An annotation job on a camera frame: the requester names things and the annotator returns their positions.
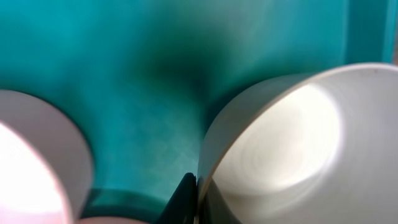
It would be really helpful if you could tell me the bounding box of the grey bowl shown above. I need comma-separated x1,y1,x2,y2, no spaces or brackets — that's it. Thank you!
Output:
198,63,397,224

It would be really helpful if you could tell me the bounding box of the teal serving tray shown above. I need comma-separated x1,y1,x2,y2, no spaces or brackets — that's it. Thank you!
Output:
1,0,397,222

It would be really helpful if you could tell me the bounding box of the small pink bowl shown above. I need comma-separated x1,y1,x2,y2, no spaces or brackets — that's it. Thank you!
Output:
1,90,94,223

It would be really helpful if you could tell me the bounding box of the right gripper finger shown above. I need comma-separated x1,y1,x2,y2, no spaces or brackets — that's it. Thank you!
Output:
155,172,197,224

